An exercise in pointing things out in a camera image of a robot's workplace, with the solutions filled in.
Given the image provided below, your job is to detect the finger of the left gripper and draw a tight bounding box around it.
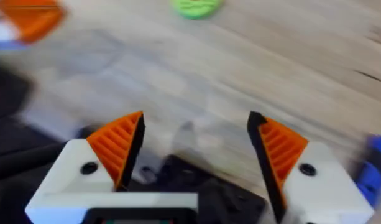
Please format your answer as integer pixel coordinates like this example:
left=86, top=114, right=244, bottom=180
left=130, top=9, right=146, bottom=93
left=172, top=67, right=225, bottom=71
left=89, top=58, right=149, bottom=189
left=0, top=0, right=66, bottom=50

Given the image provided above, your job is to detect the blue electric screwdriver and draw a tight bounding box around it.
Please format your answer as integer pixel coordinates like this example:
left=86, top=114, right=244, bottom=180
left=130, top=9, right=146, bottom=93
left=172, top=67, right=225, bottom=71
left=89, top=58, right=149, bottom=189
left=354, top=133, right=381, bottom=208

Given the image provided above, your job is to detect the green disc with holes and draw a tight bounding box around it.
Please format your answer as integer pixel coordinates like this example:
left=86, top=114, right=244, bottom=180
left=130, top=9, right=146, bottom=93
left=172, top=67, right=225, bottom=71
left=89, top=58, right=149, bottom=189
left=169, top=0, right=225, bottom=20

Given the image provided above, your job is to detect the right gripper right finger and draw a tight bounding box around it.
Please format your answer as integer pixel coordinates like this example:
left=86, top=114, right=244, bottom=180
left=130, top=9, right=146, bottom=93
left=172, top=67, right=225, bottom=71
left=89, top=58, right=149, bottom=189
left=246, top=111, right=376, bottom=224

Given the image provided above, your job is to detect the black rail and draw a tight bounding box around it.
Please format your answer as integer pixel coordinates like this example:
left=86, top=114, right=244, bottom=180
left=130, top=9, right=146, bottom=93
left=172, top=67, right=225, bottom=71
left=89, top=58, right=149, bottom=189
left=0, top=119, right=267, bottom=224

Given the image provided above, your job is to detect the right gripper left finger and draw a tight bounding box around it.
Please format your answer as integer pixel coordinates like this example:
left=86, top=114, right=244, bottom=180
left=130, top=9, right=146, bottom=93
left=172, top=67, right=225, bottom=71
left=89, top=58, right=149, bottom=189
left=24, top=111, right=146, bottom=210

